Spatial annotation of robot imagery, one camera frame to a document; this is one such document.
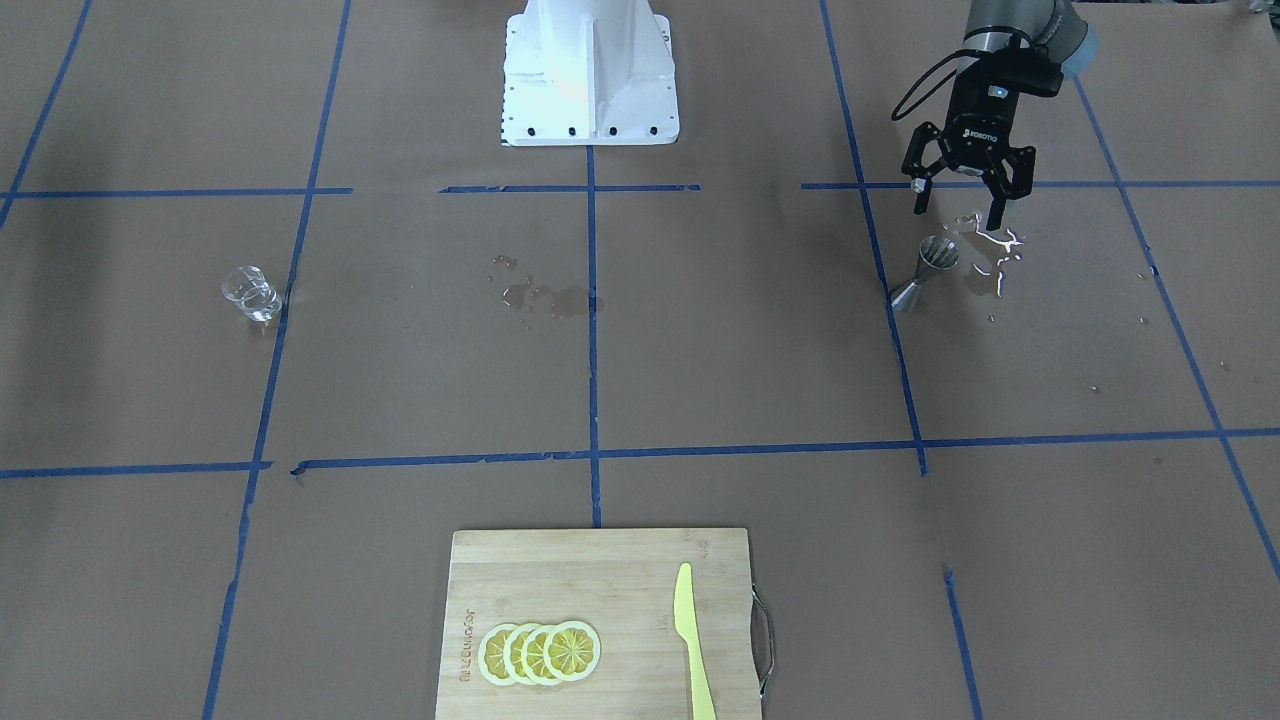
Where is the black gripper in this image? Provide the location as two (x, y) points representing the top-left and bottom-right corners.
(901, 50), (1036, 231)

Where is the steel jigger measuring cup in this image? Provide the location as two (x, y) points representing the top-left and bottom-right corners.
(890, 234), (959, 313)

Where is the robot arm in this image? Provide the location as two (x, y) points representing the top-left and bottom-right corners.
(891, 1), (1100, 231)

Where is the yellow plastic knife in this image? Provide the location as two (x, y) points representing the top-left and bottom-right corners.
(673, 562), (717, 719)

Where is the bamboo cutting board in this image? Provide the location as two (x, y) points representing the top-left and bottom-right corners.
(435, 528), (763, 719)

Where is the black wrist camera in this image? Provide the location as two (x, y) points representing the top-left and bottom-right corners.
(980, 47), (1065, 97)

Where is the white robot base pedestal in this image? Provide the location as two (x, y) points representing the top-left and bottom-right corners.
(500, 1), (681, 147)

